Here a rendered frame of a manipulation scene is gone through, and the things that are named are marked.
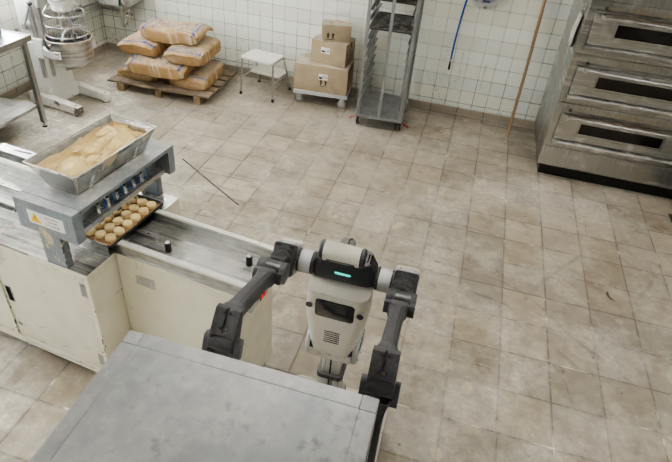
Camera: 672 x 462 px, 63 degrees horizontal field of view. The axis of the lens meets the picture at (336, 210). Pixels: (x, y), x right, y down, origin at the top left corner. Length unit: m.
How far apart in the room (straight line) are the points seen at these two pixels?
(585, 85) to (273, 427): 4.65
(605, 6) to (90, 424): 4.74
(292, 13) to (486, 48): 2.17
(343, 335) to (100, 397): 1.20
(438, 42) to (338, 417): 5.50
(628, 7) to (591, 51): 0.41
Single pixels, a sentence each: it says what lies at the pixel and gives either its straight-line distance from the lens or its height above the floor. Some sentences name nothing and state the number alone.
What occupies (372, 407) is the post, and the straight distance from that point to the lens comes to 0.99.
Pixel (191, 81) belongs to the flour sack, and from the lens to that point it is 6.22.
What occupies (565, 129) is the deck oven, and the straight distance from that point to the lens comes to 5.41.
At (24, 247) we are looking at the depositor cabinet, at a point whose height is 0.84.
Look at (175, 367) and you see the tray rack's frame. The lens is 1.04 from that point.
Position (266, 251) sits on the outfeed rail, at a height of 0.88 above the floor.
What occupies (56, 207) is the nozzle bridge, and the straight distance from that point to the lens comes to 2.64.
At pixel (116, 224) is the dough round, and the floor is 0.91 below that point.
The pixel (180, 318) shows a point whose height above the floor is 0.54.
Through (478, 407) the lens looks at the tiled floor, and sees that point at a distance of 3.37.
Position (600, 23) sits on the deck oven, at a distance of 5.12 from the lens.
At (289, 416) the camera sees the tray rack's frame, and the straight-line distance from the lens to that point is 0.97.
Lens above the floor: 2.63
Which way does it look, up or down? 35 degrees down
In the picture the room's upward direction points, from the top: 6 degrees clockwise
